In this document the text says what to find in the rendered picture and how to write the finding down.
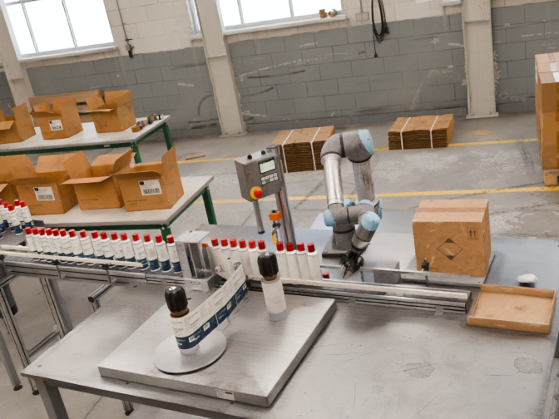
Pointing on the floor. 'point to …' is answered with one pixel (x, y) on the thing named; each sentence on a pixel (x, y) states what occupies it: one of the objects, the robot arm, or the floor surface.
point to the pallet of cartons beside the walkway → (547, 114)
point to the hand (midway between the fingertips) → (344, 275)
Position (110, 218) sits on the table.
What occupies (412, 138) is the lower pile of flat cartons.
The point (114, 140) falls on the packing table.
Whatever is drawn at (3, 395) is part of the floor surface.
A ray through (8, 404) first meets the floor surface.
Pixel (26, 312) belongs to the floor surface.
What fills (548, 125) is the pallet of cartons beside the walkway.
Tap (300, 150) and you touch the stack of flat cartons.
